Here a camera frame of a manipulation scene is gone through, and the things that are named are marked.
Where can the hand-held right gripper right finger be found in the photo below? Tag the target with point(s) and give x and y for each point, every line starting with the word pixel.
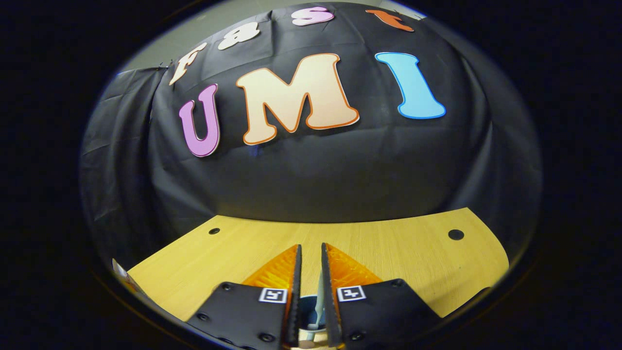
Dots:
pixel 328 301

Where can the black backdrop cloth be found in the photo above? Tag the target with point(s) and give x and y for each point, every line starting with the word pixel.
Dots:
pixel 340 170

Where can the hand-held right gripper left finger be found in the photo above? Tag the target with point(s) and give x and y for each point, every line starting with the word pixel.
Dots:
pixel 294 301

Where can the wooden desktop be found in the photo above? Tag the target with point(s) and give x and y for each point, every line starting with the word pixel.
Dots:
pixel 413 262

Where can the pale blue toothbrush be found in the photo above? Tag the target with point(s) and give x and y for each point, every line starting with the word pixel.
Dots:
pixel 320 301

